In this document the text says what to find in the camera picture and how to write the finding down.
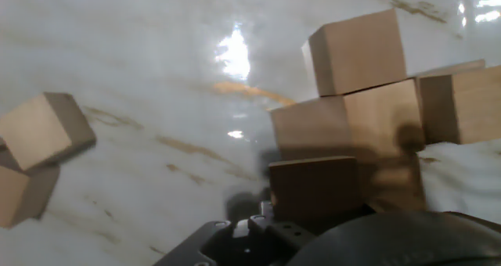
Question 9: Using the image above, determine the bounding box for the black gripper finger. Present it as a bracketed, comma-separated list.
[152, 214, 314, 266]

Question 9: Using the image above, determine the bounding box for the marble pattern table sheet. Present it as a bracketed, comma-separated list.
[0, 0, 501, 266]

